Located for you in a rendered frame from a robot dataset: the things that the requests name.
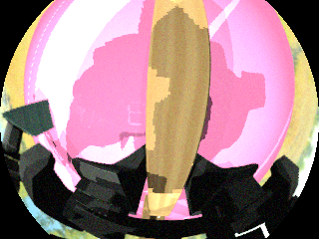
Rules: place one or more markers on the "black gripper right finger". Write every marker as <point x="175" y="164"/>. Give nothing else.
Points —
<point x="207" y="179"/>

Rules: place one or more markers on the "brown wooden post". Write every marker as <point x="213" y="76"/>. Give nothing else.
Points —
<point x="147" y="214"/>

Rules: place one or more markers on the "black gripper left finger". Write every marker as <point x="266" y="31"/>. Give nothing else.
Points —
<point x="128" y="176"/>

